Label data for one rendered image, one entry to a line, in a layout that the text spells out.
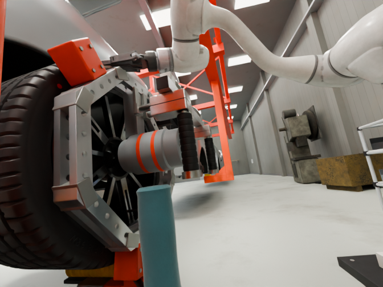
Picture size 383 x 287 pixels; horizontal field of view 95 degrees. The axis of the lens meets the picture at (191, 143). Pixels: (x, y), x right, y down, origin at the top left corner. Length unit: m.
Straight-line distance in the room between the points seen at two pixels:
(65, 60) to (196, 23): 0.41
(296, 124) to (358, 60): 6.17
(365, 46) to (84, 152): 0.74
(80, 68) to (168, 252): 0.48
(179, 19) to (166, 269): 0.72
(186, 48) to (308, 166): 6.25
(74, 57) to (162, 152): 0.32
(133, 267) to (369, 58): 0.84
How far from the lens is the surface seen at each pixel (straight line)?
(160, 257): 0.47
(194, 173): 0.37
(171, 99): 0.41
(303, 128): 6.87
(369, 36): 0.68
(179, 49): 0.74
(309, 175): 6.72
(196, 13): 0.70
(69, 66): 0.54
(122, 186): 0.69
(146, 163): 0.57
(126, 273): 0.61
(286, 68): 0.78
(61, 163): 0.45
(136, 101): 0.65
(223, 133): 4.21
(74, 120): 0.44
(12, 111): 0.49
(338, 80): 0.80
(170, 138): 0.53
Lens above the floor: 0.76
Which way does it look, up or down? 10 degrees up
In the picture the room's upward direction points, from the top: 8 degrees counter-clockwise
